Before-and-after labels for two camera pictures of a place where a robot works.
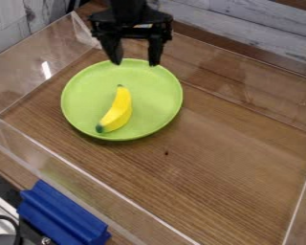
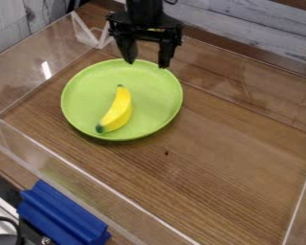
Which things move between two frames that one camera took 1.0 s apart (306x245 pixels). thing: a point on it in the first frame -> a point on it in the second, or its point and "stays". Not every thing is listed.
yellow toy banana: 120,111 stays
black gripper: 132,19 -> 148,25
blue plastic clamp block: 57,219 stays
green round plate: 91,98 stays
